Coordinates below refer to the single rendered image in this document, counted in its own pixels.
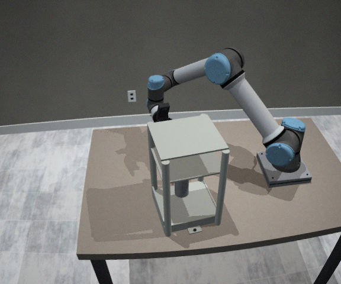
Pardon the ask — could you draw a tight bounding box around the grey shelving unit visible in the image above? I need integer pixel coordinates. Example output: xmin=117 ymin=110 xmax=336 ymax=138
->
xmin=147 ymin=114 xmax=230 ymax=237

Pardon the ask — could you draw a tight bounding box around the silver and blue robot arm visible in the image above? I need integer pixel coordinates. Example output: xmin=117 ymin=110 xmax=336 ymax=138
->
xmin=146 ymin=47 xmax=305 ymax=173

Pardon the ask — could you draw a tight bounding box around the grey bottle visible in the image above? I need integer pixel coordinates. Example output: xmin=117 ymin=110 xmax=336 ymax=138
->
xmin=175 ymin=180 xmax=189 ymax=198

